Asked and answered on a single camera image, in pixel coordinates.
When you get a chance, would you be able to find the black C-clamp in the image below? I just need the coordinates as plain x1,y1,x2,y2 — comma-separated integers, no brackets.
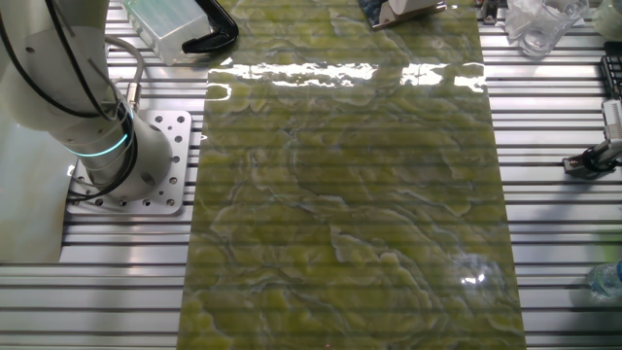
181,0,240,55

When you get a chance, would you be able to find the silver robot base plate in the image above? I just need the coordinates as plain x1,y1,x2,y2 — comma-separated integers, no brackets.
65,109,193,218

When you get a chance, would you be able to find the clear plastic cup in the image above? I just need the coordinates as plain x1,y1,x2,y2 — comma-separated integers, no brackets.
516,0,590,60

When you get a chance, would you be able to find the metal camera mount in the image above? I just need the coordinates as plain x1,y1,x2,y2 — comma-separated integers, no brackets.
562,139,622,179

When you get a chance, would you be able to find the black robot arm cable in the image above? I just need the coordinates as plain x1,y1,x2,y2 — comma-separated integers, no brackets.
0,0,140,203

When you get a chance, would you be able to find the translucent plastic box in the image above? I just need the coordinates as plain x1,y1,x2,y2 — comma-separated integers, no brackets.
121,0,213,67

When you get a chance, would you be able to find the black keyboard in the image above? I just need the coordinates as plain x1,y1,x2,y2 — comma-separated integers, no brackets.
600,41,622,101

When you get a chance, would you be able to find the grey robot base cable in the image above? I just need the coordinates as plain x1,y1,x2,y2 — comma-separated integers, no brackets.
103,33,147,114

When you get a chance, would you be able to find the pale green container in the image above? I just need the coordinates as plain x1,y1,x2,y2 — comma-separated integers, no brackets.
591,0,622,43

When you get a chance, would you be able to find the metal bracket with bolt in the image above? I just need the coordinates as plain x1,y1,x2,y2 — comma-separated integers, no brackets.
475,0,502,26

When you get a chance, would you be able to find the clear water bottle blue cap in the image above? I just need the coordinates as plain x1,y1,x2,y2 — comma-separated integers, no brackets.
585,260,622,302

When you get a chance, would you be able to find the green marble pattern mat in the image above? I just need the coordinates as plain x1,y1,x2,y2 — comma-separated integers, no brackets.
177,0,527,350

